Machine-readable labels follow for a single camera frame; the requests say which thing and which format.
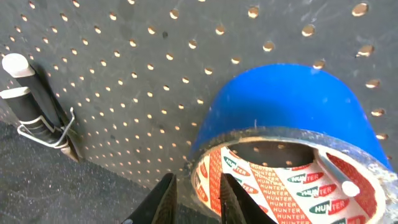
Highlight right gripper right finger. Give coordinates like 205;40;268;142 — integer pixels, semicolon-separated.
219;172;277;224

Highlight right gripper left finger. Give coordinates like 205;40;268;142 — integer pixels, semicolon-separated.
121;172;178;224

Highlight roll of blue tape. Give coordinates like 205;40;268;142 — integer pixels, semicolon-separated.
188;63;398;224

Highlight black and white pliers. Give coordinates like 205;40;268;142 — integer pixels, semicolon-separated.
0;52;84;163

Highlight black pegboard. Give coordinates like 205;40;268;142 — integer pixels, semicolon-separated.
0;0;398;215

